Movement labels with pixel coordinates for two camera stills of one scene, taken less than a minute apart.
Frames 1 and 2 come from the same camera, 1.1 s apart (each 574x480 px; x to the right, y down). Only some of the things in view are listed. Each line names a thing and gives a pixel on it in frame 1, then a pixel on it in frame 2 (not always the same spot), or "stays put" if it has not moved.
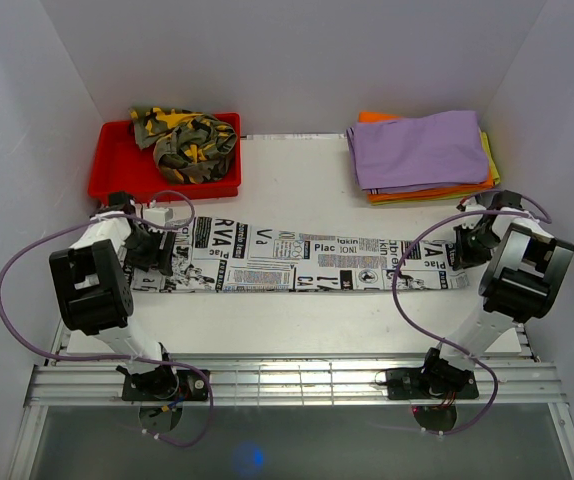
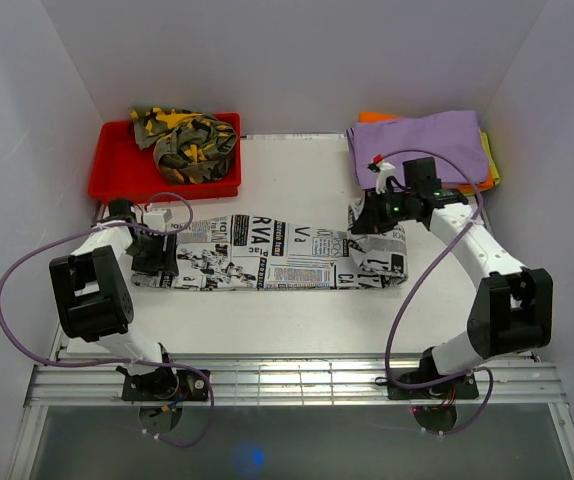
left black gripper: x=159 y=259 stays put
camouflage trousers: x=189 y=148 stays put
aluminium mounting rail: x=280 y=385 stays put
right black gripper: x=464 y=257 to x=371 y=220
